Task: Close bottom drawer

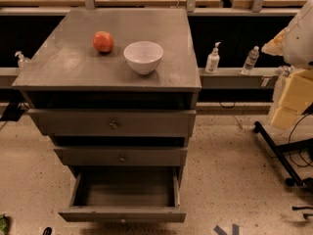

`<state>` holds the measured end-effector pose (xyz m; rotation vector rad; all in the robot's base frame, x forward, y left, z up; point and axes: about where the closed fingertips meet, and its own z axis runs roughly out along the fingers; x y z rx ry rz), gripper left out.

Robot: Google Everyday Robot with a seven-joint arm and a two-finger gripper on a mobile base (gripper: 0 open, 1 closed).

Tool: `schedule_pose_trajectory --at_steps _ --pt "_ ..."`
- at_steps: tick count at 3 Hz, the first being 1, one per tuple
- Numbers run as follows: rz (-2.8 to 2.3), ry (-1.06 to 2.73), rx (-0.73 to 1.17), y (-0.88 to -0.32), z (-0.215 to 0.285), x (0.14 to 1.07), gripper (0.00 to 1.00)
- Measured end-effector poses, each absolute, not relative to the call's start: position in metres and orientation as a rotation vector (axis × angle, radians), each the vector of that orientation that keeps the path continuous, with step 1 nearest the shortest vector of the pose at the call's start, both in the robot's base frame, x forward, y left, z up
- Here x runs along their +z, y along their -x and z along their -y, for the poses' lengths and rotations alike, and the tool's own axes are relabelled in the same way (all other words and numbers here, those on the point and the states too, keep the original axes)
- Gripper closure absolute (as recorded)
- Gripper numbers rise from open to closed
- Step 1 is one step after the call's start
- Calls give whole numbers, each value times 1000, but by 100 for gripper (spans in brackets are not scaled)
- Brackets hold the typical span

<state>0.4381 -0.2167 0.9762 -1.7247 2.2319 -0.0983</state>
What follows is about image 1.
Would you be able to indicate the grey bottom drawer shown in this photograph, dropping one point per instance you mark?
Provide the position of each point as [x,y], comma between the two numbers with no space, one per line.
[125,194]

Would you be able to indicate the grey drawer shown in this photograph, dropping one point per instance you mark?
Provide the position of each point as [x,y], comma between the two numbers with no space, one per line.
[124,123]
[125,194]
[121,156]

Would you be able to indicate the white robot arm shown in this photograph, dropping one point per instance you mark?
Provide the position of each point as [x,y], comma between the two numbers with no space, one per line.
[295,42]

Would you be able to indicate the grey wooden drawer cabinet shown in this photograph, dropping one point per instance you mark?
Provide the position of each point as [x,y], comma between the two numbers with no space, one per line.
[67,72]

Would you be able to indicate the grey middle drawer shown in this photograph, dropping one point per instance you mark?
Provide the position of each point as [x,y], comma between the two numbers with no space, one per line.
[121,156]

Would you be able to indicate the grey top drawer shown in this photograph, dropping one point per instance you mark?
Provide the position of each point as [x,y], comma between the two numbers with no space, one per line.
[124,123]

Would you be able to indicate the white ceramic bowl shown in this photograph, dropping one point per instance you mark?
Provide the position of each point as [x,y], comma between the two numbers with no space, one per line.
[143,56]

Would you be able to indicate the white pump lotion bottle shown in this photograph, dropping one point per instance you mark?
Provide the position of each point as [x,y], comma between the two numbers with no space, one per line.
[213,59]

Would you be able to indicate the red apple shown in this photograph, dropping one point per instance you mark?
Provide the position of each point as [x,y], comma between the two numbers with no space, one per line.
[103,41]

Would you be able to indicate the clear plastic water bottle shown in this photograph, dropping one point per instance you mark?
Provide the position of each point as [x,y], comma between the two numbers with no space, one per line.
[251,60]

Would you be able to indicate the yellow foam padding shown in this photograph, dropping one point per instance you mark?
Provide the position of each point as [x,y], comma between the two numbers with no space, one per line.
[296,97]

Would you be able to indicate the clear pump bottle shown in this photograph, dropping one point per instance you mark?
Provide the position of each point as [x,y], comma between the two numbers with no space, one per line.
[22,60]

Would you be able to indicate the black wheeled stand base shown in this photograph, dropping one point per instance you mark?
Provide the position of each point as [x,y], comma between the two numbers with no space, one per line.
[281,150]

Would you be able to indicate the green object at edge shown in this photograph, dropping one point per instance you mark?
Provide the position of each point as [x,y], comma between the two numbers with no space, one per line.
[3,225]

